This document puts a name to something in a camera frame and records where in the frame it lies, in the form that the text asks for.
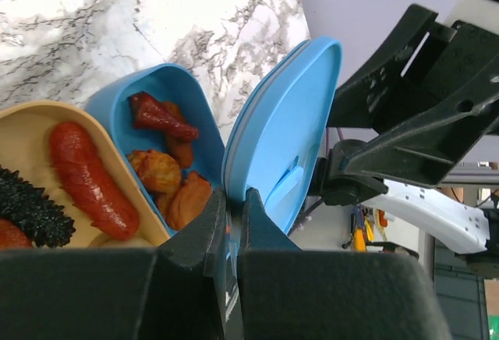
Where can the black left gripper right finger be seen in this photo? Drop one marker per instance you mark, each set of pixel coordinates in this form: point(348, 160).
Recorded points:
point(289, 293)

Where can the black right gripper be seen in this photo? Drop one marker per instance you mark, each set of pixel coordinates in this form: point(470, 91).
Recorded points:
point(430, 93)

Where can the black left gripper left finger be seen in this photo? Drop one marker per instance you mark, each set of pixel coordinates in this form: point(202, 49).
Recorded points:
point(173, 291)

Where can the orange fried shrimp piece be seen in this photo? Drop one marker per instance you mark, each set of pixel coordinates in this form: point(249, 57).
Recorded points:
point(178, 209)

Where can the orange chicken wing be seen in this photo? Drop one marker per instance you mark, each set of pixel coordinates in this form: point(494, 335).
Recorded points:
point(158, 171)

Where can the red sausage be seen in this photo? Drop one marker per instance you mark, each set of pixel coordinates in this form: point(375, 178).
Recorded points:
point(84, 178)

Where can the black sea cucumber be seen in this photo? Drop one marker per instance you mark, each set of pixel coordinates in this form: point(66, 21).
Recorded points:
point(30, 209)

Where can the blue lunch box lid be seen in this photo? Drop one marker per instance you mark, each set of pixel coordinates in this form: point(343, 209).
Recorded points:
point(275, 141)

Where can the brown sausage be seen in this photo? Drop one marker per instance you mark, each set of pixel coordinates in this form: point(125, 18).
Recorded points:
point(12, 237)

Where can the red chili pepper piece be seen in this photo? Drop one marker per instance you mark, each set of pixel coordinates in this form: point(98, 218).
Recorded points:
point(149, 113)

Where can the blue lunch box base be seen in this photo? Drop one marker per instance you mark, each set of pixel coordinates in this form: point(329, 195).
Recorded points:
point(181, 94)

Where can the beige lunch box base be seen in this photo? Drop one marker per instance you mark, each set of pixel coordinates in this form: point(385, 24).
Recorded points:
point(24, 148)

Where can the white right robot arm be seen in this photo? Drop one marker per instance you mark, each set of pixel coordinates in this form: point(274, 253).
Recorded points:
point(469, 231)

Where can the aluminium table frame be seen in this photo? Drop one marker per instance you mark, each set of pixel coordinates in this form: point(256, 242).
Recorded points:
point(472, 174)

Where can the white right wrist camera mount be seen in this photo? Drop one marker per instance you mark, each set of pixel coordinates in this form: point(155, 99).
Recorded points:
point(480, 13)

